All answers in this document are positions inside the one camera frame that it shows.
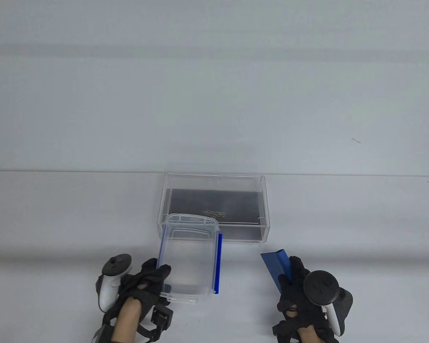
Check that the blue plastic scraper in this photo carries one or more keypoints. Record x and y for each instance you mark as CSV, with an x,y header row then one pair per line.
x,y
271,266

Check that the black and white left controller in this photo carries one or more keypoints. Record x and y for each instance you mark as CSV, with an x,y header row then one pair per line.
x,y
109,289

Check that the person's right hand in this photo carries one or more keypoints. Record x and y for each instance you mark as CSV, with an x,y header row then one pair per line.
x,y
296,300

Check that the person's left forearm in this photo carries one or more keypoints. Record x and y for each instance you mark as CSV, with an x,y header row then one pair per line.
x,y
126,332

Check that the black and white right controller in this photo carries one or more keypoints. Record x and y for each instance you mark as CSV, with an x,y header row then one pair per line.
x,y
321,287

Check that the person's left hand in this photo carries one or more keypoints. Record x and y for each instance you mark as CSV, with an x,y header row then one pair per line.
x,y
143,282

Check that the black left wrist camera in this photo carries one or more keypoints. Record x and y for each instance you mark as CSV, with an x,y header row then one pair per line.
x,y
163,318

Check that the black and white controller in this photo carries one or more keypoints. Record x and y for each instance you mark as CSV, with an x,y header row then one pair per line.
x,y
321,287
109,289

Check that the group of silver paper clips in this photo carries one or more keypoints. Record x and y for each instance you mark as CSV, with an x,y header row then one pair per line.
x,y
214,213

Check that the clear acrylic drawer organizer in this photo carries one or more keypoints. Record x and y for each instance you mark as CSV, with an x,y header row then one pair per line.
x,y
236,207

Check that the clear plastic box blue clips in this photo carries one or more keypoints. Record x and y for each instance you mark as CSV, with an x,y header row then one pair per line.
x,y
189,264

